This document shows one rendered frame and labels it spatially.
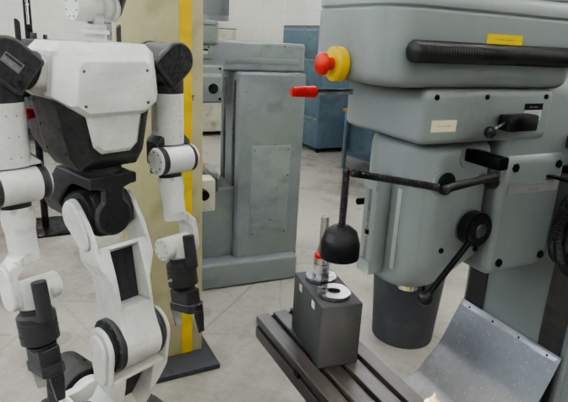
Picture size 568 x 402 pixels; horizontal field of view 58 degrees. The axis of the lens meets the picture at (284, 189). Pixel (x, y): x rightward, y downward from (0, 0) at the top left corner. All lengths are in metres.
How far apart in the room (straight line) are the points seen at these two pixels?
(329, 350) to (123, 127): 0.79
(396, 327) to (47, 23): 7.98
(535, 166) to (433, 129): 0.30
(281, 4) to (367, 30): 10.07
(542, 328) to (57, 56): 1.30
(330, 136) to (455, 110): 7.61
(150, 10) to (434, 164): 1.84
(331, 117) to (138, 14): 6.21
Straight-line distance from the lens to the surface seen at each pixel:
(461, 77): 0.95
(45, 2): 9.81
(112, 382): 1.48
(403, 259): 1.06
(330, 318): 1.41
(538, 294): 1.45
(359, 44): 0.90
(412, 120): 0.94
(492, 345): 1.54
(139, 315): 1.43
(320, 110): 8.36
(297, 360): 1.51
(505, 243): 1.17
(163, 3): 2.59
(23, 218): 1.30
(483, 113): 1.02
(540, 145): 1.18
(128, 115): 1.32
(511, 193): 1.13
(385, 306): 3.28
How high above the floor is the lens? 1.80
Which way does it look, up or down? 16 degrees down
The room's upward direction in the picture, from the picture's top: 3 degrees clockwise
